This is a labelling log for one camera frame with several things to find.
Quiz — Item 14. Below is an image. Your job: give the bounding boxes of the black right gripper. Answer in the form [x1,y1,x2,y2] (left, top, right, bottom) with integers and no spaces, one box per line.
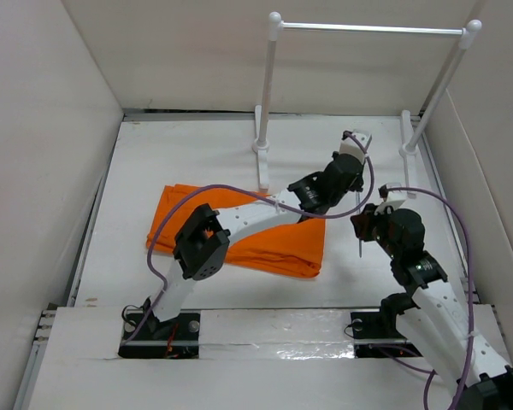
[349,202,399,260]

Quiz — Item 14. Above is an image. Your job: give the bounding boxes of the blue wire hanger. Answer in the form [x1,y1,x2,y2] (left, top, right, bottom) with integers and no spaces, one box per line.
[354,192,363,258]

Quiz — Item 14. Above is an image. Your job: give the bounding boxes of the orange trousers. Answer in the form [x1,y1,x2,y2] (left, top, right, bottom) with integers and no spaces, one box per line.
[155,189,326,278]

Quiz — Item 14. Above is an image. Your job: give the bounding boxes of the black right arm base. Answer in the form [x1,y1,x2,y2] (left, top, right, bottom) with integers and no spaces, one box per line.
[345,293,422,359]

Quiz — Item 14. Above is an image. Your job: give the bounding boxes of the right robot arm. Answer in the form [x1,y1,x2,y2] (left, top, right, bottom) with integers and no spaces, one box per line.
[351,204,513,409]

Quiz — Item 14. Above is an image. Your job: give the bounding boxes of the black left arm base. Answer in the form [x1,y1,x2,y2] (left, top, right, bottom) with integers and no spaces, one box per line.
[118,299,201,360]

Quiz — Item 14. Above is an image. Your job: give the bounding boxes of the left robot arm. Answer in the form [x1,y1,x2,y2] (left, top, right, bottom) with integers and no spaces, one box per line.
[143,152,367,339]

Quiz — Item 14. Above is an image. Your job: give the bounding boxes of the white garment rack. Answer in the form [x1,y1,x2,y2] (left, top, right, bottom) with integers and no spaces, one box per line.
[251,11,483,200]

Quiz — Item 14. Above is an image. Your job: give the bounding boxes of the silver tape strip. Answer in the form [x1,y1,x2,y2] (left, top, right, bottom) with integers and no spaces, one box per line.
[198,308,355,360]

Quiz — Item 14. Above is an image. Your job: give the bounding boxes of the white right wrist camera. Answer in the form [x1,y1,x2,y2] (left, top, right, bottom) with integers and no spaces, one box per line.
[374,183,407,215]

